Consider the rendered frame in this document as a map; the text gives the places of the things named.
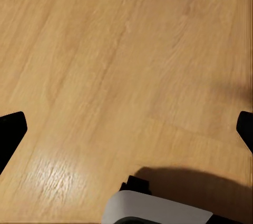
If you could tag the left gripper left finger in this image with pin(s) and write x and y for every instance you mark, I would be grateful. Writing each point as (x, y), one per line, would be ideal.
(12, 129)

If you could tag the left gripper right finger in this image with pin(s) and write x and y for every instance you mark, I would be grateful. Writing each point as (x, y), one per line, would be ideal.
(245, 128)

